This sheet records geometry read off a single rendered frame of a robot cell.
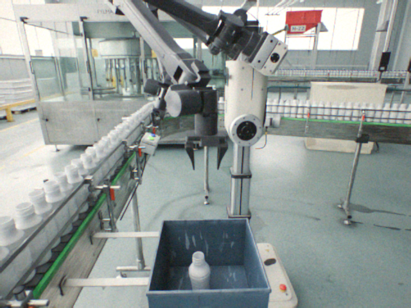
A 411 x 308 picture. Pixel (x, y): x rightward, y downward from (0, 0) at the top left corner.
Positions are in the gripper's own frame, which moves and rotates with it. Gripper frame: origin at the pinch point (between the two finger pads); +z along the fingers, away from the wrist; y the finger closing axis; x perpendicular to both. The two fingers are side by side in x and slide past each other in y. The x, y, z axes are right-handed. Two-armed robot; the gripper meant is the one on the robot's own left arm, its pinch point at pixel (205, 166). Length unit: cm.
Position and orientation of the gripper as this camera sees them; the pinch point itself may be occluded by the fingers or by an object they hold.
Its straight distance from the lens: 66.4
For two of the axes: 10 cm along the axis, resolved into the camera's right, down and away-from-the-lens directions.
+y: 10.0, -0.1, 0.4
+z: -0.1, 9.5, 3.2
